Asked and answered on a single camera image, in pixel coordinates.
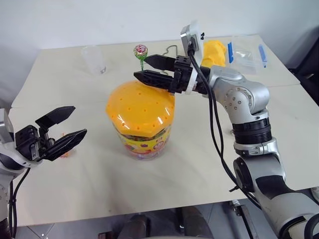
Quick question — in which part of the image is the orange perforated jar lid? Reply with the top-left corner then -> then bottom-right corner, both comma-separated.
105,80 -> 175,137

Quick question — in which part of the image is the orange wrapped lollipop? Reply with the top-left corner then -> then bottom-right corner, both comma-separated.
60,131 -> 76,159

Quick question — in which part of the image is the clear printed candy jar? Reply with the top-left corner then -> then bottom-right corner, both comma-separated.
115,123 -> 172,161

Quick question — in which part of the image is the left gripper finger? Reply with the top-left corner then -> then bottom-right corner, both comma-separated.
45,128 -> 88,161
35,106 -> 76,130

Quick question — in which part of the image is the brown rounded shape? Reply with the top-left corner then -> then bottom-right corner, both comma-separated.
124,214 -> 152,239

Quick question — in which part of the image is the clear plastic cup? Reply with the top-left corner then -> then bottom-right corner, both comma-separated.
80,45 -> 108,76

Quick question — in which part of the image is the yellow crumpled cloth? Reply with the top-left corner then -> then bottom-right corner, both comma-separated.
200,39 -> 228,68

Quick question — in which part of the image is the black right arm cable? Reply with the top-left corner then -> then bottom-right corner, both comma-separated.
188,42 -> 262,209

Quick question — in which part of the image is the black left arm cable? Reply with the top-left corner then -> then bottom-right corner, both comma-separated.
8,167 -> 31,239

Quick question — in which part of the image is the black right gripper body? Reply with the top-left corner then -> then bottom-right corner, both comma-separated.
170,56 -> 194,94

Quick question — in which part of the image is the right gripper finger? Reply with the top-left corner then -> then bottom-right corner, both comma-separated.
134,70 -> 173,91
146,54 -> 176,72

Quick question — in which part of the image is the green stick wrapped lollipop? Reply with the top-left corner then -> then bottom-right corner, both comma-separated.
134,44 -> 150,73

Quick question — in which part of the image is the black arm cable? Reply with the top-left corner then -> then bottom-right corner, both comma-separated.
188,42 -> 262,209
8,167 -> 31,239

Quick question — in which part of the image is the thin metal wire hook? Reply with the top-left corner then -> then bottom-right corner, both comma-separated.
162,45 -> 179,58

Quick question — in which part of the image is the black object beside table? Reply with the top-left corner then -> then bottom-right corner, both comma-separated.
286,23 -> 319,88

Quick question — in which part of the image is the black metal table frame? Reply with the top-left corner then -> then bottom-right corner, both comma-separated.
229,199 -> 264,239

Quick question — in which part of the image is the dark rounded shape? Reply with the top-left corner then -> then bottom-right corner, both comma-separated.
177,206 -> 213,239

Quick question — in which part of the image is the clear box with blue clips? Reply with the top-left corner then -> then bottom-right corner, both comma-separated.
227,34 -> 269,75

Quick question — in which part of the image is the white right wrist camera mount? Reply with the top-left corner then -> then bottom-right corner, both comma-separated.
179,20 -> 205,95

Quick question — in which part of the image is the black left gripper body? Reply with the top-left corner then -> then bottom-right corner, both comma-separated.
14,125 -> 56,161

